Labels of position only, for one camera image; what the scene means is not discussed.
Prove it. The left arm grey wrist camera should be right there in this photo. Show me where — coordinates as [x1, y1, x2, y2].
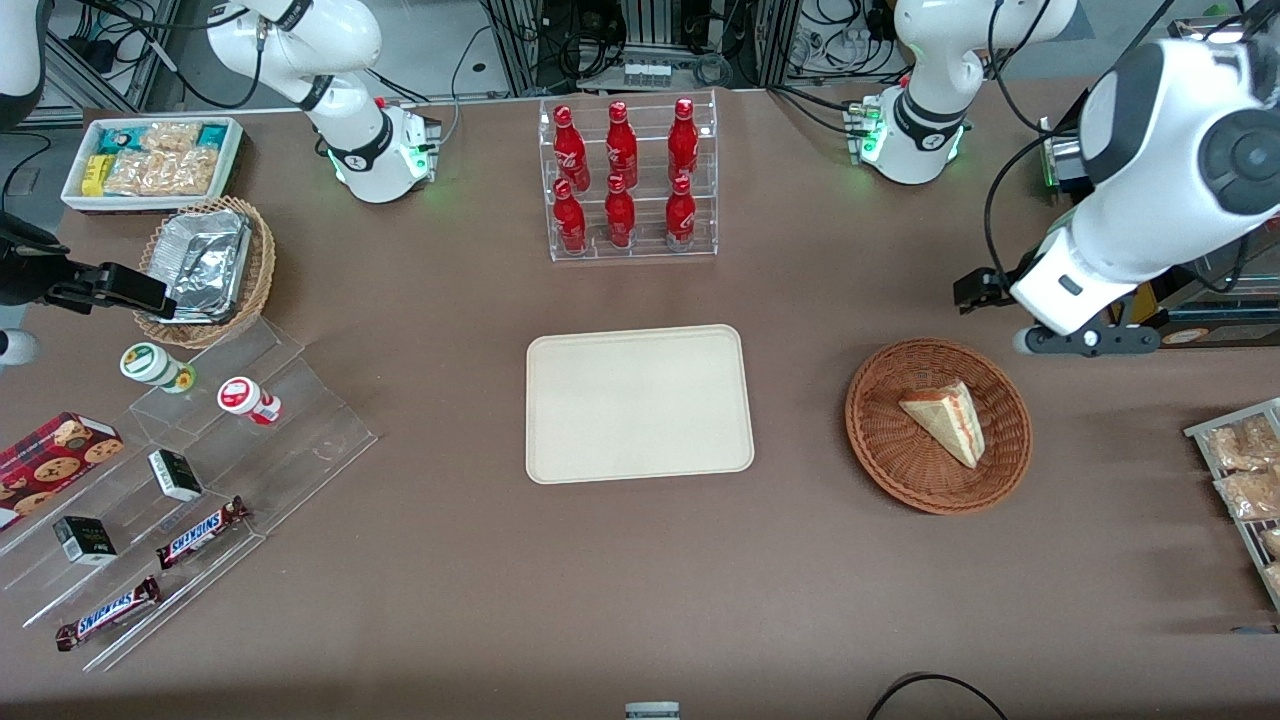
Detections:
[1013, 322, 1169, 358]

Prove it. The black food warmer appliance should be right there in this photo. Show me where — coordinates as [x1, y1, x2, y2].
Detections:
[1040, 0, 1280, 350]

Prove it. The beige rectangular tray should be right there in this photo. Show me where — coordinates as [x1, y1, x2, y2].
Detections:
[526, 324, 756, 486]

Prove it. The light wicker basket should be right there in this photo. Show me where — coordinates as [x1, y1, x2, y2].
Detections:
[133, 196, 277, 350]

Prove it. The red cola bottle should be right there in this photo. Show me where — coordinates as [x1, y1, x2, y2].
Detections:
[668, 97, 700, 186]
[665, 174, 697, 251]
[606, 100, 639, 191]
[553, 104, 591, 193]
[604, 174, 637, 250]
[553, 178, 588, 255]

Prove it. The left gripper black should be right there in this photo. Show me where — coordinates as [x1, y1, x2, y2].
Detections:
[953, 250, 1043, 317]

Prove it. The small black carton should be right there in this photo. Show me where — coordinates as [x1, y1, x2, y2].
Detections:
[148, 449, 204, 502]
[52, 516, 118, 566]

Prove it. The round brown wicker basket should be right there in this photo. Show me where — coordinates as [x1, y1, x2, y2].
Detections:
[845, 338, 1033, 516]

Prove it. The triangular sandwich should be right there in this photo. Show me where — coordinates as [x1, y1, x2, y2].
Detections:
[898, 379, 987, 470]

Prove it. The clear acrylic stepped display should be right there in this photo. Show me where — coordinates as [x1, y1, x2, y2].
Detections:
[0, 318, 379, 673]

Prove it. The clear acrylic bottle rack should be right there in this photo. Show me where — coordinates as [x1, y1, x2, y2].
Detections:
[538, 88, 719, 263]

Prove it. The Snickers chocolate bar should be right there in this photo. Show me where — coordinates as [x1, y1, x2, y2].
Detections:
[55, 577, 162, 652]
[156, 497, 250, 571]

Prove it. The white rectangular snack bin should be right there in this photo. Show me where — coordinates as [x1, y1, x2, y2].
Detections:
[60, 116, 245, 213]

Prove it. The red lid yoghurt cup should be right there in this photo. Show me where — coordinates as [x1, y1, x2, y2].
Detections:
[217, 377, 283, 426]

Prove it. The clear bag of crackers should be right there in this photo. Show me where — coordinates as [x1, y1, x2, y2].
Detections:
[160, 147, 220, 196]
[104, 151, 167, 198]
[140, 121, 205, 154]

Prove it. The tray of packaged snacks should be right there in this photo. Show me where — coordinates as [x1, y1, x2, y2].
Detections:
[1184, 398, 1280, 613]

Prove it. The red cookie box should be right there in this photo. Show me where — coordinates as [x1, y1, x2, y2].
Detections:
[0, 412, 126, 532]

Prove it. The black cable loop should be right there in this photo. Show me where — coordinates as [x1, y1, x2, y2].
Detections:
[865, 672, 1011, 720]

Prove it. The aluminium frame equipment rack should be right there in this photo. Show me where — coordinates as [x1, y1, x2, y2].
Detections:
[485, 0, 801, 93]

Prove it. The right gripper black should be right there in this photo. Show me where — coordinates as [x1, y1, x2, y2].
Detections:
[0, 215, 177, 322]

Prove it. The aluminium foil tray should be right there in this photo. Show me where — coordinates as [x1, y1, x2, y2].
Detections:
[145, 210, 253, 324]

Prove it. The green lid yoghurt cup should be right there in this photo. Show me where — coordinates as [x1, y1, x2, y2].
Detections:
[120, 343, 197, 394]

